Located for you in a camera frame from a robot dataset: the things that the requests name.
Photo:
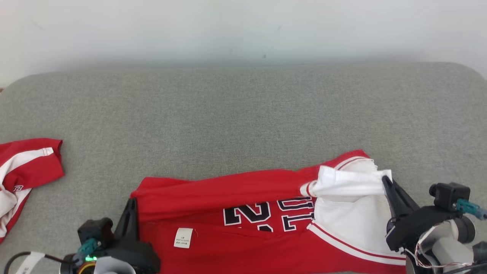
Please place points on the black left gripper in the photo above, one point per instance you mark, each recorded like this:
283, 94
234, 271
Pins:
139, 257

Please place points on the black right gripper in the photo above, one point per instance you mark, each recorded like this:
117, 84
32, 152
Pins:
414, 226

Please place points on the red shorts with white stripe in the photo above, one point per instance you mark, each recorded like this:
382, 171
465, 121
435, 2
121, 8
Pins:
34, 167

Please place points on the red basketball jersey number 23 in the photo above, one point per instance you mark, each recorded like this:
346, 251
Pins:
236, 190

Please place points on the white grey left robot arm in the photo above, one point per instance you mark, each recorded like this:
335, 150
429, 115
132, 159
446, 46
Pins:
110, 267

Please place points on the grey fabric sofa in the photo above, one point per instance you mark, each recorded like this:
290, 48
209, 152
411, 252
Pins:
228, 114

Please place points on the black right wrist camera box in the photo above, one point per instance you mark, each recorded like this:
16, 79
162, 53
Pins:
449, 196

